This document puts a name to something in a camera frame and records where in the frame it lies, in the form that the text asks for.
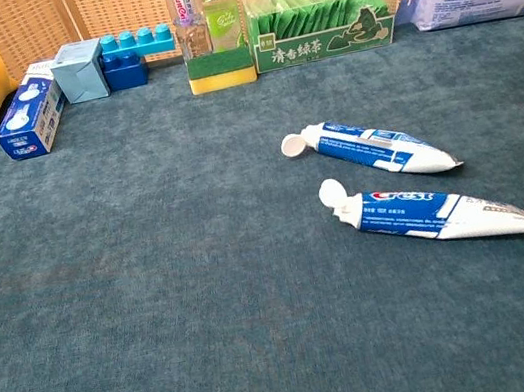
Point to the blue white Crest toothpaste tube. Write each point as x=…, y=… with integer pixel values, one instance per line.
x=398, y=217
x=365, y=147

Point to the dark blue building block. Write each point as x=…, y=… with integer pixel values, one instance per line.
x=126, y=75

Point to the blue table cloth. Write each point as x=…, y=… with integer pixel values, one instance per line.
x=158, y=300

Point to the blue toothpaste carton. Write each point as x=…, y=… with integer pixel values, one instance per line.
x=28, y=120

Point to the light blue paper box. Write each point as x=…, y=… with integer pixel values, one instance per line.
x=78, y=73

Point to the green drink bottle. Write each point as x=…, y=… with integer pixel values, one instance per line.
x=223, y=20

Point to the green yellow sponge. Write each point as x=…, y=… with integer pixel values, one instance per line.
x=220, y=71

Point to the light blue building block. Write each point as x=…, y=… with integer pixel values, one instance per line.
x=138, y=42

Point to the green tea bag box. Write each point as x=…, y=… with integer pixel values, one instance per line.
x=316, y=44

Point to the clear bottle pink label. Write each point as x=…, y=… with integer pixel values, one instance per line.
x=186, y=16

